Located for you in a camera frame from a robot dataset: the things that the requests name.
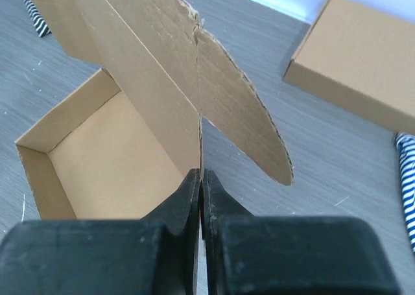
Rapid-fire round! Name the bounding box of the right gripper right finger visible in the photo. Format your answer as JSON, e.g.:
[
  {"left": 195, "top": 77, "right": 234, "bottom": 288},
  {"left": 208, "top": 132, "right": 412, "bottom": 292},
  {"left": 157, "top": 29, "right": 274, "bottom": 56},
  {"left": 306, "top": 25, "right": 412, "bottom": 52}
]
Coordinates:
[{"left": 200, "top": 170, "right": 401, "bottom": 294}]

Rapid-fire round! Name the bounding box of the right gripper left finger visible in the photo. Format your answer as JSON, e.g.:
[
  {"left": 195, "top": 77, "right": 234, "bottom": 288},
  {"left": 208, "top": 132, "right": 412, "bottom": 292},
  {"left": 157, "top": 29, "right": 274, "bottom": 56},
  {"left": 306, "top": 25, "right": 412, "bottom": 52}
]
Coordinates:
[{"left": 1, "top": 169, "right": 200, "bottom": 294}]

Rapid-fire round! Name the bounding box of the folded brown cardboard box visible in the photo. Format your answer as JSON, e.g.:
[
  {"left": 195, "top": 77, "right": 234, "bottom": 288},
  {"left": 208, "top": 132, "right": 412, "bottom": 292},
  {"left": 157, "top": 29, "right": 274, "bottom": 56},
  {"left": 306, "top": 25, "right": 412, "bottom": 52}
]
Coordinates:
[{"left": 284, "top": 0, "right": 414, "bottom": 134}]

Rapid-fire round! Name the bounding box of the blue white striped cloth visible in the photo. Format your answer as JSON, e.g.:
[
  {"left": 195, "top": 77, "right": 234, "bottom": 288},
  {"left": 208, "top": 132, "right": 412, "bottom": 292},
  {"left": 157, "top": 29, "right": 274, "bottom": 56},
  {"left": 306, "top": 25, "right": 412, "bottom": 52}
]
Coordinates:
[{"left": 395, "top": 132, "right": 414, "bottom": 252}]

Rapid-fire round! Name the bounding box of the black white striped cloth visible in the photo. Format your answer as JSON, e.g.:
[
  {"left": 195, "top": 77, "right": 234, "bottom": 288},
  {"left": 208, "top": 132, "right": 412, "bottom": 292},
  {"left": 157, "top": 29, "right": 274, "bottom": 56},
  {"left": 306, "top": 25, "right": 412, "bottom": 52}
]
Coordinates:
[{"left": 23, "top": 0, "right": 51, "bottom": 38}]

